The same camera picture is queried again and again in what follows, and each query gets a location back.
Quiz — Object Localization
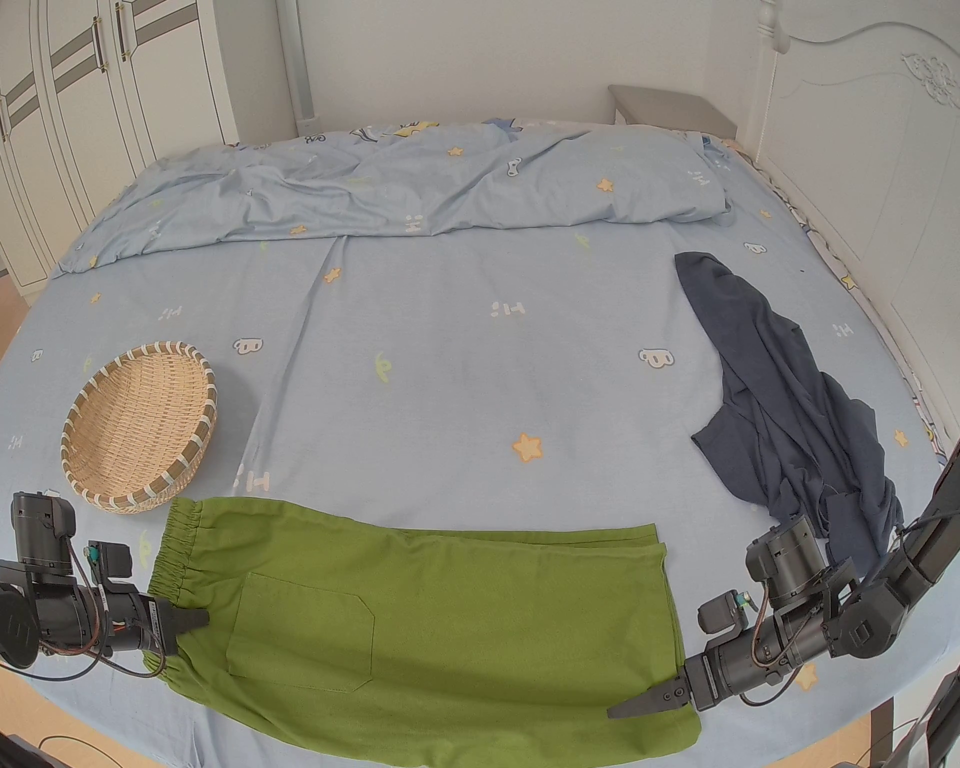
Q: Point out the green shorts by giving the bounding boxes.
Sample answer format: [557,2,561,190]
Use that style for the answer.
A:
[142,495,704,768]

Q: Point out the black cable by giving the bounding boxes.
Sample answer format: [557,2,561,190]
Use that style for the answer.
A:
[11,646,166,681]

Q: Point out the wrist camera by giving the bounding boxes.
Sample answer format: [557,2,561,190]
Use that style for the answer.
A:
[84,538,138,597]
[697,590,753,640]

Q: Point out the round woven basket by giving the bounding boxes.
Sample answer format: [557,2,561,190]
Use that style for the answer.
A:
[60,339,220,515]

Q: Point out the dark blue garment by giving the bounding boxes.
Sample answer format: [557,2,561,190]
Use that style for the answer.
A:
[673,251,906,579]

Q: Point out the white wall pipe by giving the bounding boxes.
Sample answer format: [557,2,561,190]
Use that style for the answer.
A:
[276,0,322,138]

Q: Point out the grey bedside table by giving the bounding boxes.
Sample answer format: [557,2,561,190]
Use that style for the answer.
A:
[607,84,740,142]

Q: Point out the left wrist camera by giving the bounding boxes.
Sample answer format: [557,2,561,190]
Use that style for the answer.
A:
[84,538,138,597]

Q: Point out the pale blue quilt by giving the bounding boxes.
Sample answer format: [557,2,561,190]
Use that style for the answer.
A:
[51,116,740,279]

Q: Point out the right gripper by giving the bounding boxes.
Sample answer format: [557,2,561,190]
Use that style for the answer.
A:
[606,621,822,721]

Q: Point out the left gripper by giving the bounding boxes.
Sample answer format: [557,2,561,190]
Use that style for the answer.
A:
[37,581,210,661]

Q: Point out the bed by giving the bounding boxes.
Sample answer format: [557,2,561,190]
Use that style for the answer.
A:
[0,0,960,768]

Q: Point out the white wardrobe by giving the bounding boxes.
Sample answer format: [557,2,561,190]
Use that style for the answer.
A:
[0,0,241,290]

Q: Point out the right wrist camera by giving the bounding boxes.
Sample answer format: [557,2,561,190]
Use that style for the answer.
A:
[697,590,753,640]

